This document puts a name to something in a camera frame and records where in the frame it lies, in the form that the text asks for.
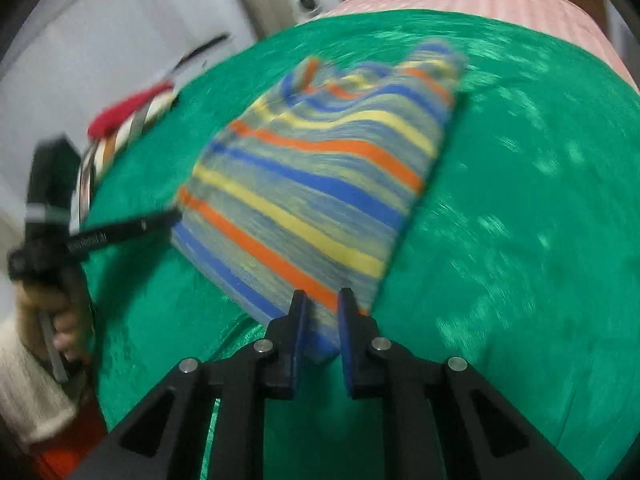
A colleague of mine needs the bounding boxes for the cream fleece left sleeve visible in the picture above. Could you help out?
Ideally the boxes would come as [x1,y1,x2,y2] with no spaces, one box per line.
[1,318,78,450]

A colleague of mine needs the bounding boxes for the red folded cloth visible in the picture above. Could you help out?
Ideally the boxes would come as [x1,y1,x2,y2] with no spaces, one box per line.
[87,80,175,141]

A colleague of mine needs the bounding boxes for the orange fleece trousers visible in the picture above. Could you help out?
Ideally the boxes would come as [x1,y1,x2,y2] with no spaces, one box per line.
[30,396,107,480]

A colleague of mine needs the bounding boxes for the small white fan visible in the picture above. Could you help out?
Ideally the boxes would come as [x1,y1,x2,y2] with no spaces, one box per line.
[296,0,322,20]

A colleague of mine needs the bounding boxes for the left hand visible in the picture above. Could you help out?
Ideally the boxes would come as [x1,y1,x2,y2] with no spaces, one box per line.
[15,269,92,363]

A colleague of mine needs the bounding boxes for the striped knit sweater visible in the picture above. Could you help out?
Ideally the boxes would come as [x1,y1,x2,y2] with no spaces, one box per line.
[172,40,465,362]

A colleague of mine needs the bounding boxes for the striped folded cloth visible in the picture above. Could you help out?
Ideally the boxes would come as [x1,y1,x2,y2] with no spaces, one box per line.
[70,88,179,233]

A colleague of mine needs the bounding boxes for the pink striped bed sheet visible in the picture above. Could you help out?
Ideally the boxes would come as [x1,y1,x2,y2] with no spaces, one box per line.
[323,0,637,88]

